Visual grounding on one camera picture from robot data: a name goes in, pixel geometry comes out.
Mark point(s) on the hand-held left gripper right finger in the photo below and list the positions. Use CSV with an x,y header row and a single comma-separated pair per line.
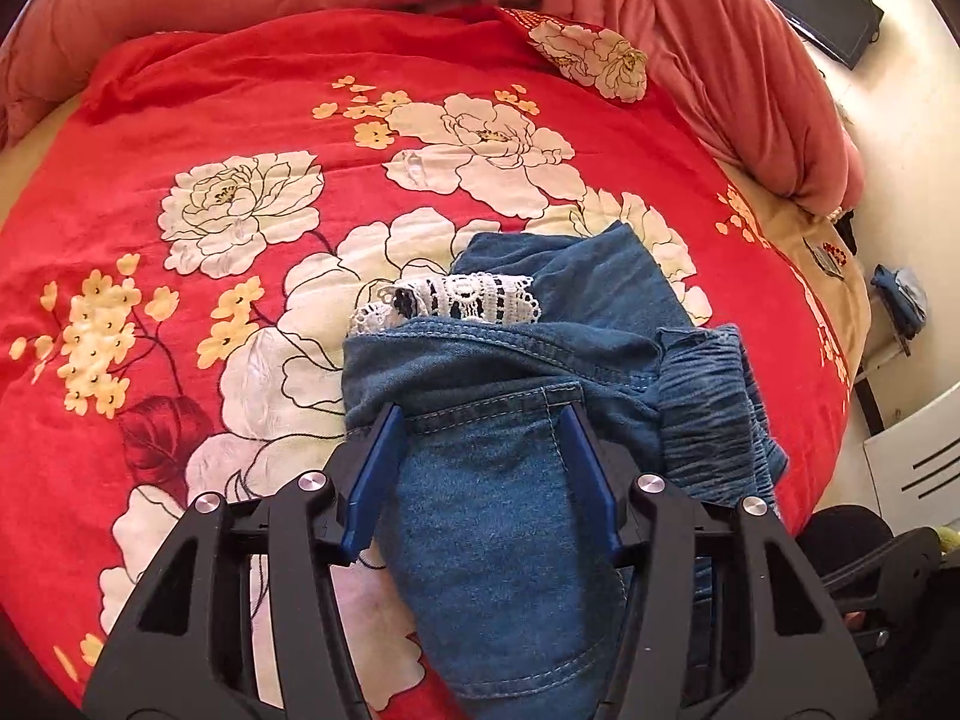
x,y
589,480

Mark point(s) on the person's leg in black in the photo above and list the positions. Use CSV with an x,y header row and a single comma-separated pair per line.
x,y
840,532

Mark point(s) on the black flat screen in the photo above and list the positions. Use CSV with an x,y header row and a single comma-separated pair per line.
x,y
817,0

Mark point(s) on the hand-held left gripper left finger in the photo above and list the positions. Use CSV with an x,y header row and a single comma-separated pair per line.
x,y
375,465

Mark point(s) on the black cloth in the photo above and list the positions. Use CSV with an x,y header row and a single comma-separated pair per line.
x,y
846,232

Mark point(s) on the blue denim jeans with lace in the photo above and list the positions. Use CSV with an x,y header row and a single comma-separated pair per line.
x,y
510,465

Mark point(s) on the beige printed bedsheet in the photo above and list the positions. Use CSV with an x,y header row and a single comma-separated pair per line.
x,y
802,255

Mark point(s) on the white slatted furniture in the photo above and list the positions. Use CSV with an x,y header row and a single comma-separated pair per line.
x,y
919,457

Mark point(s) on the blue cloth bundle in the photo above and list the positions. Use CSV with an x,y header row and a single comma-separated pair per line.
x,y
900,300

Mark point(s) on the red floral blanket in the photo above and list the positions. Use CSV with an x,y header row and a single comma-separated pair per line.
x,y
300,165

